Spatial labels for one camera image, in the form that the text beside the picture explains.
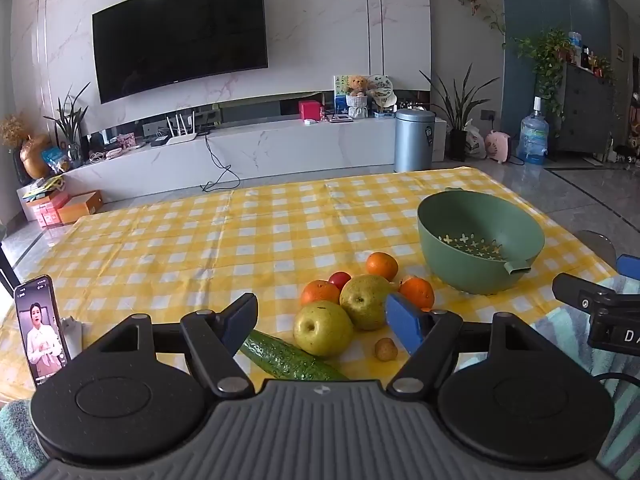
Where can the white box appliance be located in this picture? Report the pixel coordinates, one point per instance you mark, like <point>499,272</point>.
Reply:
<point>440,140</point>

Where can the black smartphone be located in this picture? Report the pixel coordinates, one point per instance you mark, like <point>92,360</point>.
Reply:
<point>42,332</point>

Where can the brown teddy bear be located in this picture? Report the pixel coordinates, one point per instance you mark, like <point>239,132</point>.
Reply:
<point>357,86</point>

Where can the gold vase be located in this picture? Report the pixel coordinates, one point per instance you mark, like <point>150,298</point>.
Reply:
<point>35,157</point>

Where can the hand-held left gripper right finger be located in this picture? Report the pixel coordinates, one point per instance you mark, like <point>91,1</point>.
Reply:
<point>402,321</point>

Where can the white router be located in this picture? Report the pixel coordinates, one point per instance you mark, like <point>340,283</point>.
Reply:
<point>180,135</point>

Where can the trailing pothos plant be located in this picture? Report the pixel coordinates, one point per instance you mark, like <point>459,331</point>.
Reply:
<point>547,60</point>

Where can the long-leaf plant in black pot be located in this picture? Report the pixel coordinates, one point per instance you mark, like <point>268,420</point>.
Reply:
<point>457,145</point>

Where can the green picture card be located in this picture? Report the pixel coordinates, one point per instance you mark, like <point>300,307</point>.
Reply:
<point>340,92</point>

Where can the white phone stand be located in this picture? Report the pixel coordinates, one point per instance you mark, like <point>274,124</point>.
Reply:
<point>73,337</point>

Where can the pink pig heater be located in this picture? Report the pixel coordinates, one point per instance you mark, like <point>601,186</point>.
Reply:
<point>497,146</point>

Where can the clear plastic chair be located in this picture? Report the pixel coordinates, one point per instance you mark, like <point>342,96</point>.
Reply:
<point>595,245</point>

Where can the green orchid plant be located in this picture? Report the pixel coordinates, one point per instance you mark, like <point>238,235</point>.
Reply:
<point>70,120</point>

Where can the red cherry tomato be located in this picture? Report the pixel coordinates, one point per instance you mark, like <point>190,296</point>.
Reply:
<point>341,280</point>

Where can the small tan round fruit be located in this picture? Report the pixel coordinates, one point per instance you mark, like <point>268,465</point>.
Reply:
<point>386,350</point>

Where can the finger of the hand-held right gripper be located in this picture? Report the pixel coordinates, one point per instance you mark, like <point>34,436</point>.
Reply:
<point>582,296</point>
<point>630,266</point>

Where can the pink photo card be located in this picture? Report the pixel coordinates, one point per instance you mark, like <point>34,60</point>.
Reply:
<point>126,141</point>

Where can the white marble television console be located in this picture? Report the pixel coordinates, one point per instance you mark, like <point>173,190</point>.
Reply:
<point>300,150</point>

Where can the white flower basket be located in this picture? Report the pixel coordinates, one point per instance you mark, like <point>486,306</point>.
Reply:
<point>357,107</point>

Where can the blue water jug with pump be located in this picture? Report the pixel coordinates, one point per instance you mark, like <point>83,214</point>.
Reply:
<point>532,137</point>

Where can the teal striped cloth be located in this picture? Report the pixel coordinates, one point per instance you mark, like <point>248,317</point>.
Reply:
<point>620,410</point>

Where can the white plastic bag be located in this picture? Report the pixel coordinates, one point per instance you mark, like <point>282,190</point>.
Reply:
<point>474,142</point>

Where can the yellow checkered tablecloth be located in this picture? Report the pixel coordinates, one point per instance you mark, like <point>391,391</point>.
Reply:
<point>200,250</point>

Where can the red cardboard box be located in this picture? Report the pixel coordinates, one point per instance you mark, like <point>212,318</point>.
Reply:
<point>45,212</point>

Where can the orange mandarin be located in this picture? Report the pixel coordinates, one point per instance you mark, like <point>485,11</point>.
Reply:
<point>319,294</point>
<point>417,292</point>
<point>381,266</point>

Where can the silver pedal trash can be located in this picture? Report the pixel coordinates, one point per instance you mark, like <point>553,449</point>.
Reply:
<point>414,142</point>

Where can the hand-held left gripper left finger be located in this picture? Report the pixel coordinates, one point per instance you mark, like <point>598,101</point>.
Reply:
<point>239,322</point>

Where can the flat digital scale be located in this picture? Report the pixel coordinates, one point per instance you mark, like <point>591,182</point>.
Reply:
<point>341,118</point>

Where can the wall socket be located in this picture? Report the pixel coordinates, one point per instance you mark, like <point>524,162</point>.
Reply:
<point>488,115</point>

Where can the green cucumber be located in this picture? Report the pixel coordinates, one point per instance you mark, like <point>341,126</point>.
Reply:
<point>285,360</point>

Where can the orange cardboard box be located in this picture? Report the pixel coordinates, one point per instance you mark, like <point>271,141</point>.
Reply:
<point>82,207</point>

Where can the black flat television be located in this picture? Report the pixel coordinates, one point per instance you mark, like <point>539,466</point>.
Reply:
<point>180,35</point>

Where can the grey chest of drawers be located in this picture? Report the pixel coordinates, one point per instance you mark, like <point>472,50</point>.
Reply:
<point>587,110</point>

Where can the round painted fan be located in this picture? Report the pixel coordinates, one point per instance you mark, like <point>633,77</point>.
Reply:
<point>381,90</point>

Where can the green colander bowl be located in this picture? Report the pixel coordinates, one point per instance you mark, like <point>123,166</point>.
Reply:
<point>447,237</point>

